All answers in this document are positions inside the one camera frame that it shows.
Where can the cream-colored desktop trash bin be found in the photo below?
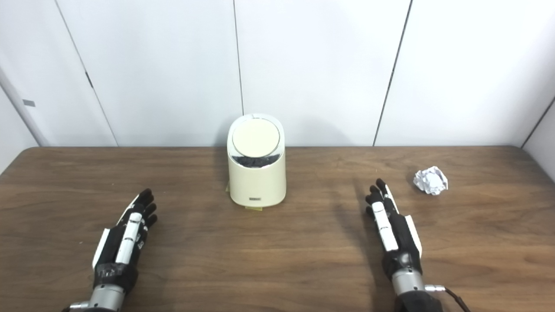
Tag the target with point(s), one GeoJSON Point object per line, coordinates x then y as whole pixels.
{"type": "Point", "coordinates": [256, 184]}

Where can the white paper ball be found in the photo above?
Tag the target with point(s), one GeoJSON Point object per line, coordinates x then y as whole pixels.
{"type": "Point", "coordinates": [430, 180]}

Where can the round cream bin lid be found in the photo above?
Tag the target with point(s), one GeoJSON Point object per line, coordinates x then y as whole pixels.
{"type": "Point", "coordinates": [256, 138]}

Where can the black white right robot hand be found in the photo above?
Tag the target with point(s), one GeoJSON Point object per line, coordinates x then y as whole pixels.
{"type": "Point", "coordinates": [401, 242]}

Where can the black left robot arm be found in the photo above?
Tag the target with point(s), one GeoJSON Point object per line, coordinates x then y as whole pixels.
{"type": "Point", "coordinates": [104, 299]}

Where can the grey wall label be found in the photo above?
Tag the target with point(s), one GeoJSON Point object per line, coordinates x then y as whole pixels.
{"type": "Point", "coordinates": [29, 103]}

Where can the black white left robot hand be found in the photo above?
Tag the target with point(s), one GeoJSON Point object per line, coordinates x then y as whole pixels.
{"type": "Point", "coordinates": [116, 247]}

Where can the black bin liner bag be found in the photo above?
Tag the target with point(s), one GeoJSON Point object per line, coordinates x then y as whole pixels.
{"type": "Point", "coordinates": [256, 161]}

